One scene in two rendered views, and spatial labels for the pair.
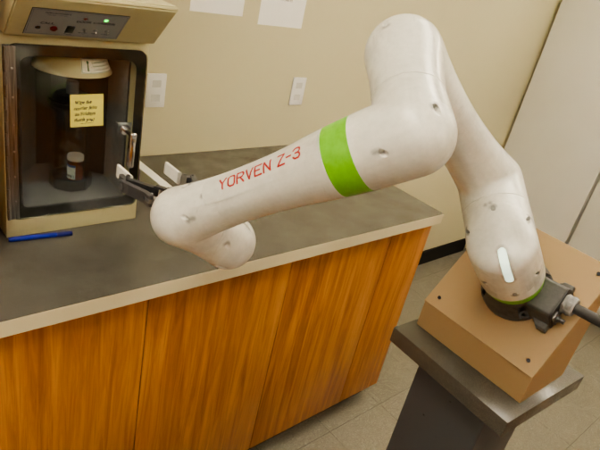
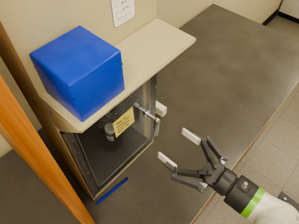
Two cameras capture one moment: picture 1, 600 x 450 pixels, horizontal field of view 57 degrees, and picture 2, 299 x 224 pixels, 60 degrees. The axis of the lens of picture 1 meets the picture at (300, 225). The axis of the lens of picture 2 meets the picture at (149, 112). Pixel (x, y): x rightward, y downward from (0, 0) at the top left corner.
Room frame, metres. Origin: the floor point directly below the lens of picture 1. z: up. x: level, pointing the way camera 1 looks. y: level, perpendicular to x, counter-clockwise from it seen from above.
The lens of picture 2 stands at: (0.77, 0.47, 1.86)
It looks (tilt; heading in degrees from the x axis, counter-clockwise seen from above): 53 degrees down; 358
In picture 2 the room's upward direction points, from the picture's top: straight up
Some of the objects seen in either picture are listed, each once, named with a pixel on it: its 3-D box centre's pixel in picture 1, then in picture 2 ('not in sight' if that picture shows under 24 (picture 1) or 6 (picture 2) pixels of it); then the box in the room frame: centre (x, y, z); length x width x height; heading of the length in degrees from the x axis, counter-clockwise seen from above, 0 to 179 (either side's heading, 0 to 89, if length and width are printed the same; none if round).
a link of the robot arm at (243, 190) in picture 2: not in sight; (240, 192); (1.02, 0.21, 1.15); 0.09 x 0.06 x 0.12; 136
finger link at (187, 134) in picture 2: (172, 172); (191, 136); (1.21, 0.33, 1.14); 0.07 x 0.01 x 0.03; 46
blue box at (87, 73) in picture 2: not in sight; (81, 73); (1.08, 0.58, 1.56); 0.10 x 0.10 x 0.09; 46
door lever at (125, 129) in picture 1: (128, 146); (152, 124); (1.24, 0.45, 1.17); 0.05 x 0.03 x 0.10; 46
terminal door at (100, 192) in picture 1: (79, 135); (121, 135); (1.19, 0.54, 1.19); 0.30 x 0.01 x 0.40; 136
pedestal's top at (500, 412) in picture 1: (485, 357); not in sight; (1.07, -0.49, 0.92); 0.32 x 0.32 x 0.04; 42
